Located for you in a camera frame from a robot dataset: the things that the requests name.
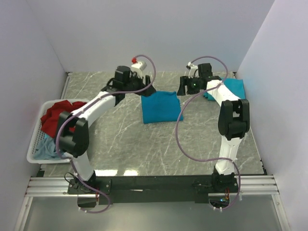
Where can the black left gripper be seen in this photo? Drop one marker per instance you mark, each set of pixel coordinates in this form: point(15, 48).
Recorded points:
point(142, 86)

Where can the light blue t shirt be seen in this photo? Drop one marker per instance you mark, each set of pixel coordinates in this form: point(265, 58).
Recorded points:
point(46, 150)

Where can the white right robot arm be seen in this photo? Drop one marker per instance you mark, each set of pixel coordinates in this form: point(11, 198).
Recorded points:
point(234, 115)

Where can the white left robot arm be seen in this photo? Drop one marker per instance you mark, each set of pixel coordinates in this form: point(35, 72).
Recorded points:
point(72, 136)

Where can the red t shirt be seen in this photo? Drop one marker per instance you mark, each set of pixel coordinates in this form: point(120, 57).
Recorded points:
point(49, 120)

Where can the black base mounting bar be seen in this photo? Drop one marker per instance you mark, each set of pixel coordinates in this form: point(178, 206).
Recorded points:
point(151, 189)

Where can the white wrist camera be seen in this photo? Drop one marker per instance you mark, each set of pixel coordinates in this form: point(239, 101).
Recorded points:
point(192, 69)
point(138, 66)

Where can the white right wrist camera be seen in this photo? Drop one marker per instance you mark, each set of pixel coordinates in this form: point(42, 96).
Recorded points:
point(192, 69)

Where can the white plastic laundry basket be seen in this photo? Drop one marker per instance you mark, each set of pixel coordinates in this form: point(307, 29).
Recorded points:
point(38, 134)

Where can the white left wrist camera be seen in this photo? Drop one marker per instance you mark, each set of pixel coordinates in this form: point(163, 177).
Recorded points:
point(138, 66)

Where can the folded teal t shirt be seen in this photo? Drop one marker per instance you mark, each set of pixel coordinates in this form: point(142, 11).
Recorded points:
point(231, 89)

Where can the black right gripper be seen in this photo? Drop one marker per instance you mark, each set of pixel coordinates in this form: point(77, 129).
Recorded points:
point(185, 81)

